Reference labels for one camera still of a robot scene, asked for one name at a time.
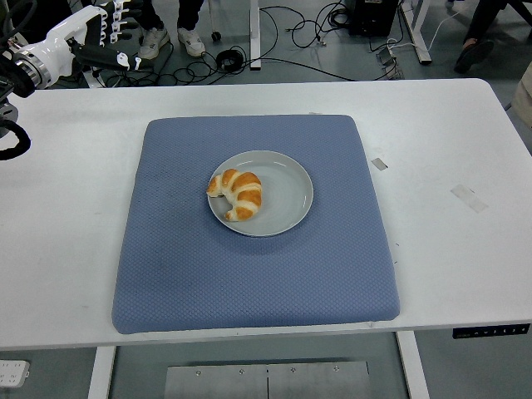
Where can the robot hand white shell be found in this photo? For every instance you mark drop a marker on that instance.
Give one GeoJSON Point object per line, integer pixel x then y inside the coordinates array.
{"type": "Point", "coordinates": [62, 39]}

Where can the croissant bread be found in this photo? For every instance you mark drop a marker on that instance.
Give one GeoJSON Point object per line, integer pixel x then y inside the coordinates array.
{"type": "Point", "coordinates": [245, 195]}

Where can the white power strip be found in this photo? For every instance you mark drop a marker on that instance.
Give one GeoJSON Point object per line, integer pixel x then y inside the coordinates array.
{"type": "Point", "coordinates": [14, 373]}

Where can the grey floor socket box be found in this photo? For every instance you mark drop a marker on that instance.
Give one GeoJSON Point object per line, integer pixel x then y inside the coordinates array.
{"type": "Point", "coordinates": [390, 62]}

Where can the black table control panel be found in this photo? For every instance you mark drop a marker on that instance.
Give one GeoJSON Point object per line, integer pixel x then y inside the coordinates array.
{"type": "Point", "coordinates": [490, 332]}

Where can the black equipment box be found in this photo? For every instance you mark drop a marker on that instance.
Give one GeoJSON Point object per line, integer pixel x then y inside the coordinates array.
{"type": "Point", "coordinates": [374, 16]}

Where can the black caster wheel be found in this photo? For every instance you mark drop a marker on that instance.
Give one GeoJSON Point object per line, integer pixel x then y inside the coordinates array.
{"type": "Point", "coordinates": [215, 36]}

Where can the small clear tape piece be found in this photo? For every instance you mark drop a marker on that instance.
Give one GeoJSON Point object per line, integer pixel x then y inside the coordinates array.
{"type": "Point", "coordinates": [379, 164]}

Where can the person's leg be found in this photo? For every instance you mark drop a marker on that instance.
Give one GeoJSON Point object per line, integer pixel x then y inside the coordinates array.
{"type": "Point", "coordinates": [189, 12]}
{"type": "Point", "coordinates": [492, 16]}
{"type": "Point", "coordinates": [153, 14]}

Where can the white table leg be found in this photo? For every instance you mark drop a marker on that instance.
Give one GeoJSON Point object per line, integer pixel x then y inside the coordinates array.
{"type": "Point", "coordinates": [101, 374]}
{"type": "Point", "coordinates": [413, 370]}

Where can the grey metal plate with screws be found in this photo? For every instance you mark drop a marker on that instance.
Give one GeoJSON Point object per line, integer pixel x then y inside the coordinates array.
{"type": "Point", "coordinates": [266, 382]}

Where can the blue quilted mat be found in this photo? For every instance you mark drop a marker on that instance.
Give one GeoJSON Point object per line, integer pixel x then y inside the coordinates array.
{"type": "Point", "coordinates": [187, 270]}

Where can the grey round plate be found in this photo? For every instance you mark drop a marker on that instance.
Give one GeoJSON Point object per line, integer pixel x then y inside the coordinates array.
{"type": "Point", "coordinates": [284, 199]}

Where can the person's dark shoe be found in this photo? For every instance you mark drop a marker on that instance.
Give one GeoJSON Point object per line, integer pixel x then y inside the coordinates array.
{"type": "Point", "coordinates": [474, 55]}

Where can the white desk leg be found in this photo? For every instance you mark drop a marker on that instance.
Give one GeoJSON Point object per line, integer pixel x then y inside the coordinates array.
{"type": "Point", "coordinates": [420, 37]}
{"type": "Point", "coordinates": [255, 33]}

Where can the beige fabric object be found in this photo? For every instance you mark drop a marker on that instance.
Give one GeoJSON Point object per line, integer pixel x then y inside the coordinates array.
{"type": "Point", "coordinates": [524, 99]}

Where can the large clear tape piece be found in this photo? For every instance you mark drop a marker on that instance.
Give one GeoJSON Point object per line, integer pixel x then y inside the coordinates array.
{"type": "Point", "coordinates": [469, 198]}

